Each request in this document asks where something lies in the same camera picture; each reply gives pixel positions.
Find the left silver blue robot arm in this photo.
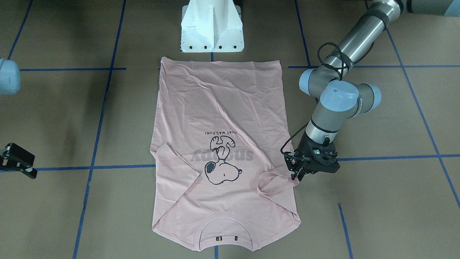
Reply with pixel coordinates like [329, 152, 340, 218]
[281, 0, 459, 181]

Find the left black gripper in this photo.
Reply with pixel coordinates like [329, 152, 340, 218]
[284, 139, 340, 181]

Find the pink Snoopy t-shirt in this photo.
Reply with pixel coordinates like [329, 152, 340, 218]
[150, 57, 301, 252]

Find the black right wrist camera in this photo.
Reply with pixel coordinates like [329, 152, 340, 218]
[0, 143, 38, 179]

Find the white pillar with base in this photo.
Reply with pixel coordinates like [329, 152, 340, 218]
[180, 0, 245, 53]

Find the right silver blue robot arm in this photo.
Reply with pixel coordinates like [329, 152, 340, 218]
[0, 58, 21, 95]

